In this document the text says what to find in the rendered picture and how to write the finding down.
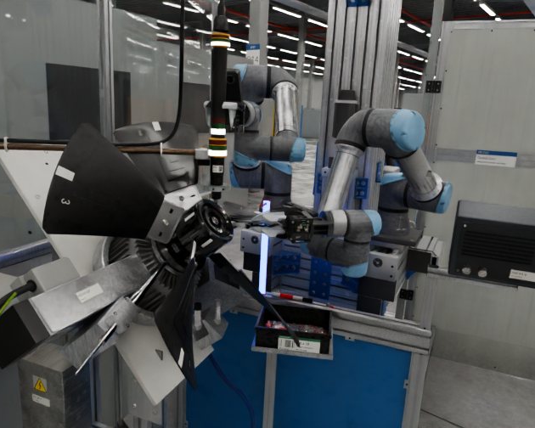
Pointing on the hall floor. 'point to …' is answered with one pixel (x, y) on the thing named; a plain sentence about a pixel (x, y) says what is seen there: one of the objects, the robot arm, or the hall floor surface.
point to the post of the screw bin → (269, 390)
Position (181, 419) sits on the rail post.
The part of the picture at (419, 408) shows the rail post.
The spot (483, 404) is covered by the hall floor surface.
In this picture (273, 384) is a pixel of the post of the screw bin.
